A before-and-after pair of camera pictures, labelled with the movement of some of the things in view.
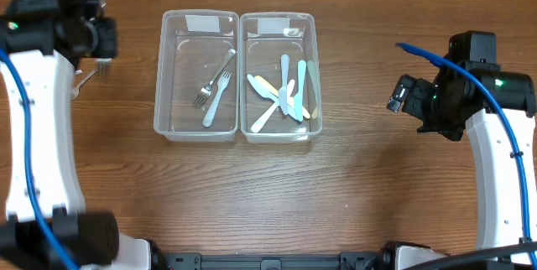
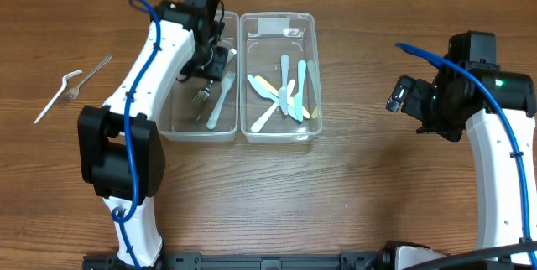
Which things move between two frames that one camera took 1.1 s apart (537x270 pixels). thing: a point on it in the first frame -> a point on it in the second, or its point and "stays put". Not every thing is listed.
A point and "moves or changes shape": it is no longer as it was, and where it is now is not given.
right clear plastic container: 279,90 stays put
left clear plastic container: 196,90 stays put
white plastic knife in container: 272,110 stays put
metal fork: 76,90 stays put
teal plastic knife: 299,100 stays put
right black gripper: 439,125 stays put
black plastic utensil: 103,65 -> 200,110
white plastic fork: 222,82 moves or changes shape
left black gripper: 84,38 -> 211,71
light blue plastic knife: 283,91 stays put
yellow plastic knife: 273,90 stays put
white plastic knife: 272,108 -> 291,111
